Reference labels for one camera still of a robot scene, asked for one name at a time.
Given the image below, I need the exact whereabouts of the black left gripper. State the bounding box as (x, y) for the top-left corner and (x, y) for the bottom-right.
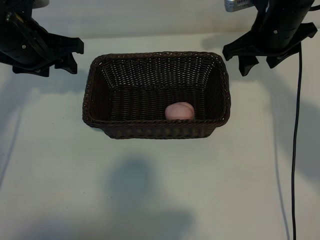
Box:
(0, 15), (85, 78)

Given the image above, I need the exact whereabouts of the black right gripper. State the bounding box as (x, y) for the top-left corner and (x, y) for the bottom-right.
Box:
(222, 0), (319, 78)

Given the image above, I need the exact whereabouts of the pink peach with green leaf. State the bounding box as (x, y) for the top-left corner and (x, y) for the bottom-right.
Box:
(164, 101), (195, 121)

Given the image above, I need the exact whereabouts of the dark brown wicker basket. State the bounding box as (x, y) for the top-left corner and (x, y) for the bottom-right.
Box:
(81, 51), (231, 140)

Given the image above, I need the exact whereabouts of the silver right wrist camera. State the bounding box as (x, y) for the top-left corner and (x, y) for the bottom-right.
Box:
(224, 0), (252, 13)

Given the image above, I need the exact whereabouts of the black cable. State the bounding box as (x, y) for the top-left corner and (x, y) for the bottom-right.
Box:
(291, 39), (304, 240)

